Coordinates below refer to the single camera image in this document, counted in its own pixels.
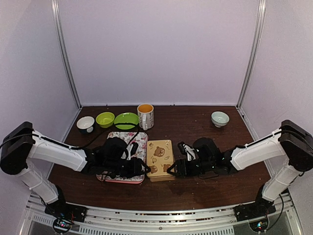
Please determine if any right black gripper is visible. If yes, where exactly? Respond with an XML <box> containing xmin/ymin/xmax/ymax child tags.
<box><xmin>167</xmin><ymin>159</ymin><xmax>214</xmax><ymax>178</ymax></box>

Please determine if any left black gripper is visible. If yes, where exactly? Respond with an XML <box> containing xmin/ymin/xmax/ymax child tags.
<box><xmin>105</xmin><ymin>157</ymin><xmax>151</xmax><ymax>178</ymax></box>

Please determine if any tan chocolate tin box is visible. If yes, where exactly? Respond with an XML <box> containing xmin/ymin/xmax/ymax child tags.
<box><xmin>147</xmin><ymin>173</ymin><xmax>175</xmax><ymax>182</ymax></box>

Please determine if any tan tin lid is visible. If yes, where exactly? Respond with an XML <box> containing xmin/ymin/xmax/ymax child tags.
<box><xmin>146</xmin><ymin>140</ymin><xmax>174</xmax><ymax>174</ymax></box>

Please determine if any floral rectangular tray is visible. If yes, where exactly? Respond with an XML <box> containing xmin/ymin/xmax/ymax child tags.
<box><xmin>96</xmin><ymin>132</ymin><xmax>148</xmax><ymax>184</ymax></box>

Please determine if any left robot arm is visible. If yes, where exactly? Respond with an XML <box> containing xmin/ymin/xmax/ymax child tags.
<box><xmin>0</xmin><ymin>121</ymin><xmax>151</xmax><ymax>217</ymax></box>

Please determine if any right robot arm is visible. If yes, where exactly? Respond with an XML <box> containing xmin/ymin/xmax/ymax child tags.
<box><xmin>167</xmin><ymin>120</ymin><xmax>313</xmax><ymax>216</ymax></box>

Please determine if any green plastic plate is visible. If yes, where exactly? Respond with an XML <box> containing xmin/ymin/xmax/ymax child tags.
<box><xmin>114</xmin><ymin>112</ymin><xmax>139</xmax><ymax>130</ymax></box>

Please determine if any floral mug orange inside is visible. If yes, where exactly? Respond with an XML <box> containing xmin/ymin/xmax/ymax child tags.
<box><xmin>137</xmin><ymin>104</ymin><xmax>154</xmax><ymax>131</ymax></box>

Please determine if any green plastic bowl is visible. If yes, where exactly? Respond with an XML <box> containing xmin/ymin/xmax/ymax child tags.
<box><xmin>96</xmin><ymin>112</ymin><xmax>115</xmax><ymax>128</ymax></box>

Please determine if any pale celadon small bowl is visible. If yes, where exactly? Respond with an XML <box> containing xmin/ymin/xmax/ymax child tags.
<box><xmin>211</xmin><ymin>111</ymin><xmax>230</xmax><ymax>128</ymax></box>

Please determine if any dark blue white bowl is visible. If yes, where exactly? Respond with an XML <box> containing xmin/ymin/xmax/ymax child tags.
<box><xmin>76</xmin><ymin>116</ymin><xmax>95</xmax><ymax>134</ymax></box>

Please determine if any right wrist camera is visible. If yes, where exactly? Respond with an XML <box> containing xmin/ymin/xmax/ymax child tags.
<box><xmin>178</xmin><ymin>142</ymin><xmax>197</xmax><ymax>162</ymax></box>

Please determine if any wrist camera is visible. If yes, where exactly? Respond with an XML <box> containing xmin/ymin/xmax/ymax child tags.
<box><xmin>100</xmin><ymin>137</ymin><xmax>139</xmax><ymax>161</ymax></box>
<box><xmin>178</xmin><ymin>142</ymin><xmax>197</xmax><ymax>162</ymax></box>

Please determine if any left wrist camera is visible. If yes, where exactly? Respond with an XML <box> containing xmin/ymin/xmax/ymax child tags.
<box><xmin>100</xmin><ymin>137</ymin><xmax>139</xmax><ymax>161</ymax></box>

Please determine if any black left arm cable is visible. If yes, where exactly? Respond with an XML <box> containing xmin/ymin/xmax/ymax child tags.
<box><xmin>0</xmin><ymin>123</ymin><xmax>141</xmax><ymax>155</ymax></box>

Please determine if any aluminium front rail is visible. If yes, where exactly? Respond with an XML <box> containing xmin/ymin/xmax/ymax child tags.
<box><xmin>21</xmin><ymin>193</ymin><xmax>304</xmax><ymax>235</ymax></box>

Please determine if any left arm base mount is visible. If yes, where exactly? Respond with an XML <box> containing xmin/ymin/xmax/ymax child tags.
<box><xmin>41</xmin><ymin>198</ymin><xmax>88</xmax><ymax>235</ymax></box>

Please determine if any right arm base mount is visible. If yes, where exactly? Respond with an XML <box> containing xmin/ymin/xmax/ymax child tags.
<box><xmin>234</xmin><ymin>194</ymin><xmax>276</xmax><ymax>234</ymax></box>

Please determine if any left aluminium corner post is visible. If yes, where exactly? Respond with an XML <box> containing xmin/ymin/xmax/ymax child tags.
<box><xmin>51</xmin><ymin>0</ymin><xmax>82</xmax><ymax>109</ymax></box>

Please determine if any aluminium corner post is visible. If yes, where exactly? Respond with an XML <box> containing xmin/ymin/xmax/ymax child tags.
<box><xmin>236</xmin><ymin>0</ymin><xmax>266</xmax><ymax>110</ymax></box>
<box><xmin>51</xmin><ymin>0</ymin><xmax>82</xmax><ymax>109</ymax></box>

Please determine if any right aluminium corner post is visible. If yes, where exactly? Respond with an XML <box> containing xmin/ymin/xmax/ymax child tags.
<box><xmin>236</xmin><ymin>0</ymin><xmax>266</xmax><ymax>110</ymax></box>

